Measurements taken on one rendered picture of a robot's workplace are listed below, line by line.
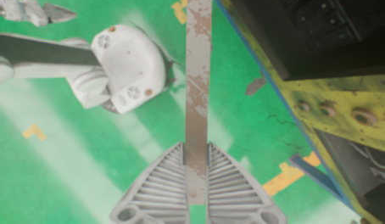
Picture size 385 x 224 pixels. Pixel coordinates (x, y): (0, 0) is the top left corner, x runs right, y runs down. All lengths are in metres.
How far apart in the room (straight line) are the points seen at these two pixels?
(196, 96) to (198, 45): 0.05
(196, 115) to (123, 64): 1.07
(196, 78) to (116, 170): 1.66
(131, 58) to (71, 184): 1.47
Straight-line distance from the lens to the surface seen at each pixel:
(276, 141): 1.67
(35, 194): 2.43
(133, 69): 1.18
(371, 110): 0.59
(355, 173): 1.04
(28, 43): 0.75
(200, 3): 0.18
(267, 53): 0.75
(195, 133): 0.17
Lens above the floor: 1.38
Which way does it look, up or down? 84 degrees down
